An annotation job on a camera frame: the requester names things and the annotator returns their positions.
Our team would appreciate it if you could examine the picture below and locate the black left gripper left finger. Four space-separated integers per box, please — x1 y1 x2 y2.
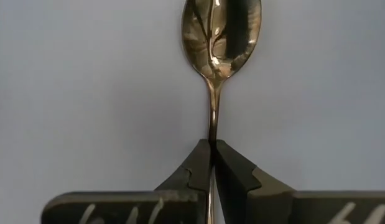
40 138 213 224

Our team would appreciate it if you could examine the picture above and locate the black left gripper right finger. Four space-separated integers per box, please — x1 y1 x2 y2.
214 139 385 224

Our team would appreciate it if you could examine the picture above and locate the black metal spoon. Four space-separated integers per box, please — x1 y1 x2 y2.
181 0 263 224

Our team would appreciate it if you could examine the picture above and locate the blue-grey table mat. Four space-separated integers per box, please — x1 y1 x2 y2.
0 0 385 224

